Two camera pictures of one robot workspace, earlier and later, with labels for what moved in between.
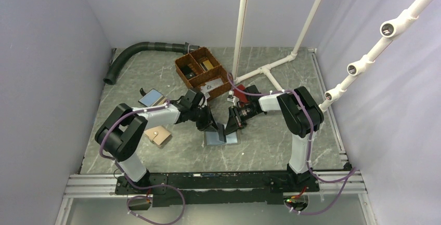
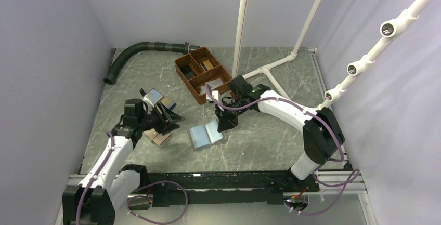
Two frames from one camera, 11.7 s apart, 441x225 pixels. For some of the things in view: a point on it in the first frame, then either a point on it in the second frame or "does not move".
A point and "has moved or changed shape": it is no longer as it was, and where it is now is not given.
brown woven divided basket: (200, 68) does not move
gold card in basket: (208, 65) does not move
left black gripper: (206, 124) → (171, 116)
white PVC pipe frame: (241, 21) does not move
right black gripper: (233, 123) → (225, 122)
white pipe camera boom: (391, 30) does not move
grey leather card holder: (211, 138) has moved or changed shape
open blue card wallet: (152, 98) does not move
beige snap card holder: (158, 135) does not move
